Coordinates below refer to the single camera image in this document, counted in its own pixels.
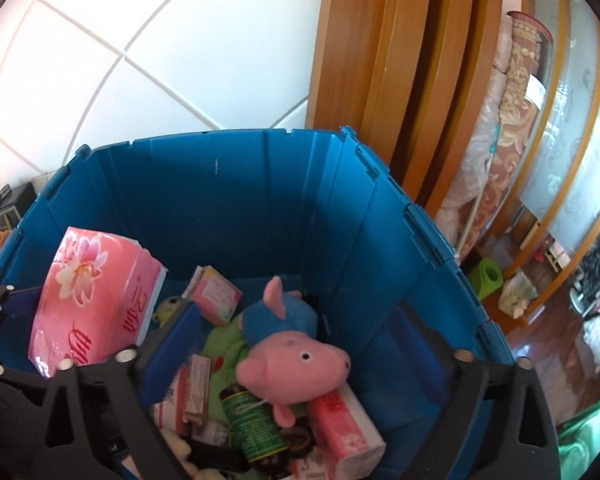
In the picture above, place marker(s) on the white pink-banded tissue pack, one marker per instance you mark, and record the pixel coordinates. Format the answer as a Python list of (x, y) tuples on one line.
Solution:
[(310, 470)]

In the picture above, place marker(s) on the black tape roll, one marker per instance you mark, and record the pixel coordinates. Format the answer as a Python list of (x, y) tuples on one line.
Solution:
[(302, 440)]

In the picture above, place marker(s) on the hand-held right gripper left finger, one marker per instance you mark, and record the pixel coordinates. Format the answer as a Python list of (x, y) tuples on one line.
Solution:
[(172, 355)]

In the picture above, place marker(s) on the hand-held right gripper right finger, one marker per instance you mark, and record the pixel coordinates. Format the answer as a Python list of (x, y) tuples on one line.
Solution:
[(430, 365)]

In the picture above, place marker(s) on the green frog plush toy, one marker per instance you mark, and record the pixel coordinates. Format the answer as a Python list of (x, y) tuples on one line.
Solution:
[(220, 350)]

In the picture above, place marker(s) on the pink barcode tissue pack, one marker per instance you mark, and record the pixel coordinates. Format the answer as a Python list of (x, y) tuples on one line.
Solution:
[(197, 390)]

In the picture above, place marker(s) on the blue plastic storage crate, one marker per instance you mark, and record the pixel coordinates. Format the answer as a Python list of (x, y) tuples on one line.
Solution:
[(255, 200)]

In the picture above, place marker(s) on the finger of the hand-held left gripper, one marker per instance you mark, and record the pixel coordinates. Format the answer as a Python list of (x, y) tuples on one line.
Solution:
[(25, 299), (10, 425)]

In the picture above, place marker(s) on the small white box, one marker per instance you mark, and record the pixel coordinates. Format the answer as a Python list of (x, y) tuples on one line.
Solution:
[(210, 432)]

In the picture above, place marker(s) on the pink pig plush toy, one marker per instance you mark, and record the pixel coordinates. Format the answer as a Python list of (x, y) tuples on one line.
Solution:
[(290, 365)]

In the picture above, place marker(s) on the frosted glass sliding door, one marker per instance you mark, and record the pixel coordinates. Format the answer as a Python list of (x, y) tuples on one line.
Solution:
[(580, 110)]

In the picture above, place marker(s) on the large pink floral tissue pack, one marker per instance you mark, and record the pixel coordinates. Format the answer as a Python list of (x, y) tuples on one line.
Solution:
[(90, 290)]

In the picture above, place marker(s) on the white plush toy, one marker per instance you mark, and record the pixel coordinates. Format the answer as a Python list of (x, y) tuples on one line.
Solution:
[(180, 447)]

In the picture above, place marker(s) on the wooden door frame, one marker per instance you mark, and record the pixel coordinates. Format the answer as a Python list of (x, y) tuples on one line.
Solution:
[(380, 60)]

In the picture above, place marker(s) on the brown bottle green label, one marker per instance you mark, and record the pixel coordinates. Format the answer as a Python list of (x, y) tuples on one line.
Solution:
[(252, 425)]

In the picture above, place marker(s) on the small pink floral tissue pack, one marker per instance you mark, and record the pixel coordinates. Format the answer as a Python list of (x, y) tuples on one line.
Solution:
[(345, 435)]

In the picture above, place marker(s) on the green rolled yoga mat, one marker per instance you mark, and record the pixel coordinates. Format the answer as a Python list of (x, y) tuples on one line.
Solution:
[(485, 280)]

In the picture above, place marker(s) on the pale cloth bag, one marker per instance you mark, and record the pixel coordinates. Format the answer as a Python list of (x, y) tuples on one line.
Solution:
[(517, 292)]

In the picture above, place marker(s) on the rolled patterned carpet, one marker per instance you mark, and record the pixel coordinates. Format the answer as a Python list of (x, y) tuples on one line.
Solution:
[(520, 85)]

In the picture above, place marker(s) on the pink plastic-wrapped roll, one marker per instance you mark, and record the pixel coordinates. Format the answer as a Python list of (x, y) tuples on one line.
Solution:
[(480, 135)]

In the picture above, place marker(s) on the green plastic bag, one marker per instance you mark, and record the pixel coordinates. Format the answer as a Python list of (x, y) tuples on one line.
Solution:
[(585, 440)]

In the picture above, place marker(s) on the pink slim box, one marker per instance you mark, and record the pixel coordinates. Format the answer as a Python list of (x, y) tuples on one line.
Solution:
[(215, 295)]

